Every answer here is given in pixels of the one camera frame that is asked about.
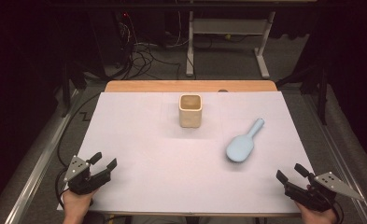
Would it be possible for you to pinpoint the aluminium floor rail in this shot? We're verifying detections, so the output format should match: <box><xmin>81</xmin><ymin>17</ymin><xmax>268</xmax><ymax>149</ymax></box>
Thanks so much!
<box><xmin>302</xmin><ymin>92</ymin><xmax>367</xmax><ymax>224</ymax></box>
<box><xmin>3</xmin><ymin>88</ymin><xmax>79</xmax><ymax>224</ymax></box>

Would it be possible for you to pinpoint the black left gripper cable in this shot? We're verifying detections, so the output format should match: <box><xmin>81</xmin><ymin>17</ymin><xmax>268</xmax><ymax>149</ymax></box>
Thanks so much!
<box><xmin>54</xmin><ymin>167</ymin><xmax>71</xmax><ymax>207</ymax></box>

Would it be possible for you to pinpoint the white metal desk frame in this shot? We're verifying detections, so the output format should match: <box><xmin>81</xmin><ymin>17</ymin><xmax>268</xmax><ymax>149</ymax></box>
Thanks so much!
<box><xmin>185</xmin><ymin>10</ymin><xmax>277</xmax><ymax>80</ymax></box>

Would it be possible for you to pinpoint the beige square cup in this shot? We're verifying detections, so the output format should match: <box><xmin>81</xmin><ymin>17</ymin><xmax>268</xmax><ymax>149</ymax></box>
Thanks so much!
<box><xmin>178</xmin><ymin>93</ymin><xmax>203</xmax><ymax>129</ymax></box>

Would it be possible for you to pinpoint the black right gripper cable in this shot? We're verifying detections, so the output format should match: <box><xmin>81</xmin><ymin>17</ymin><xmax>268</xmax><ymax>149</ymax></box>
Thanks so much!
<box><xmin>332</xmin><ymin>200</ymin><xmax>345</xmax><ymax>224</ymax></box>

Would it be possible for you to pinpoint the tangle of floor cables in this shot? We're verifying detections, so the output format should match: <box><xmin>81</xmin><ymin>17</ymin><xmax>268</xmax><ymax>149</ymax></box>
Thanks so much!
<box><xmin>115</xmin><ymin>12</ymin><xmax>183</xmax><ymax>80</ymax></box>

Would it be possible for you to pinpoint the person's right hand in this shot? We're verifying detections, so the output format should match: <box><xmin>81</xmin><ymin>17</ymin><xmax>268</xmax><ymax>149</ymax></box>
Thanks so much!
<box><xmin>294</xmin><ymin>199</ymin><xmax>339</xmax><ymax>224</ymax></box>

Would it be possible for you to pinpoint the black metal stand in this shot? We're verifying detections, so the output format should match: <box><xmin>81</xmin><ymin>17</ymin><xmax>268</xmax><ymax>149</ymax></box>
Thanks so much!
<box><xmin>59</xmin><ymin>62</ymin><xmax>89</xmax><ymax>119</ymax></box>
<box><xmin>275</xmin><ymin>62</ymin><xmax>330</xmax><ymax>126</ymax></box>

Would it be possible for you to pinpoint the black equipment box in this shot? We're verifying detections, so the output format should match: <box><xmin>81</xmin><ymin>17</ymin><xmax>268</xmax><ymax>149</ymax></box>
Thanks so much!
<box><xmin>89</xmin><ymin>10</ymin><xmax>133</xmax><ymax>69</ymax></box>

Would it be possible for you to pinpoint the wooden table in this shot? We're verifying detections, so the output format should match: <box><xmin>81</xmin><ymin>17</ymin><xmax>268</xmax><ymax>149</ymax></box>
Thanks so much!
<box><xmin>57</xmin><ymin>79</ymin><xmax>316</xmax><ymax>218</ymax></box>

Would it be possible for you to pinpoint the black floor cable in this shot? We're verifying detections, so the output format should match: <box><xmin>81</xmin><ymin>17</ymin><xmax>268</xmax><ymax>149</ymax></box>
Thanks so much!
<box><xmin>57</xmin><ymin>92</ymin><xmax>102</xmax><ymax>169</ymax></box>

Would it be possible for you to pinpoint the white paper sheet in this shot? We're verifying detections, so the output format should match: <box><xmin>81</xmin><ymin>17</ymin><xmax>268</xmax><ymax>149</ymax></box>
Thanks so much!
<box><xmin>57</xmin><ymin>91</ymin><xmax>316</xmax><ymax>215</ymax></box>

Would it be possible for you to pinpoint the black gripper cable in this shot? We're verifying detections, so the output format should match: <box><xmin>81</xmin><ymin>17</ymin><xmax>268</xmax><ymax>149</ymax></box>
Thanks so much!
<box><xmin>332</xmin><ymin>200</ymin><xmax>345</xmax><ymax>224</ymax></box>
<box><xmin>54</xmin><ymin>167</ymin><xmax>71</xmax><ymax>207</ymax></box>

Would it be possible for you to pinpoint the person's left hand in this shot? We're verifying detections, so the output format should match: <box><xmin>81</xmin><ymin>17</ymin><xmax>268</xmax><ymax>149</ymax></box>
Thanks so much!
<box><xmin>62</xmin><ymin>188</ymin><xmax>100</xmax><ymax>224</ymax></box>

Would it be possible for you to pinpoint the light blue hairbrush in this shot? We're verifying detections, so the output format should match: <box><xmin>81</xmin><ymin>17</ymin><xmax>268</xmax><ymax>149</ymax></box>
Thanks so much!
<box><xmin>225</xmin><ymin>117</ymin><xmax>265</xmax><ymax>163</ymax></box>

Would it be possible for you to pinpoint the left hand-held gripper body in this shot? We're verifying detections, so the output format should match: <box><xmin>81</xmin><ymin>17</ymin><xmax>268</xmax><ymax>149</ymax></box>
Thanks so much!
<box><xmin>63</xmin><ymin>154</ymin><xmax>108</xmax><ymax>196</ymax></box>

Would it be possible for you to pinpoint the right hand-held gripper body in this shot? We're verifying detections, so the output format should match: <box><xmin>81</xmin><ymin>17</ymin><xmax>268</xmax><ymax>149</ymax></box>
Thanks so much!
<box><xmin>284</xmin><ymin>171</ymin><xmax>366</xmax><ymax>213</ymax></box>

